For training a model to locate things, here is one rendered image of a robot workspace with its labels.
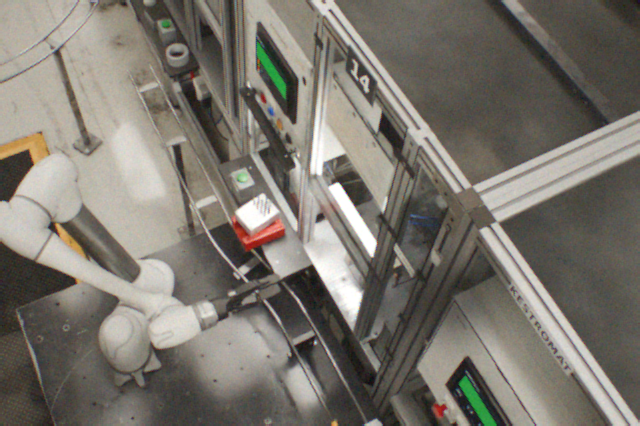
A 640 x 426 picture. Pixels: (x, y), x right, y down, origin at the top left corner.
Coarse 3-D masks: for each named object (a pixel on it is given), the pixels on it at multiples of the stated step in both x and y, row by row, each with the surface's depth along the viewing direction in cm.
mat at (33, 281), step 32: (0, 160) 374; (32, 160) 375; (0, 192) 363; (0, 256) 343; (0, 288) 334; (32, 288) 335; (64, 288) 337; (0, 320) 325; (0, 352) 317; (0, 384) 309; (32, 384) 310; (0, 416) 302; (32, 416) 303
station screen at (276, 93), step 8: (256, 40) 203; (256, 48) 206; (264, 48) 199; (256, 56) 209; (256, 64) 212; (272, 64) 198; (264, 72) 208; (280, 72) 194; (264, 80) 211; (272, 80) 204; (272, 88) 207; (280, 96) 203; (280, 104) 206
